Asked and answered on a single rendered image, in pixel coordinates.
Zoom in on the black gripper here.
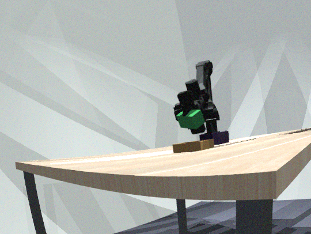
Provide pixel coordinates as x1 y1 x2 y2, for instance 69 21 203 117
177 90 206 134

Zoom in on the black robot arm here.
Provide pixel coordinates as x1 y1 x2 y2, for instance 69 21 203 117
173 60 220 134

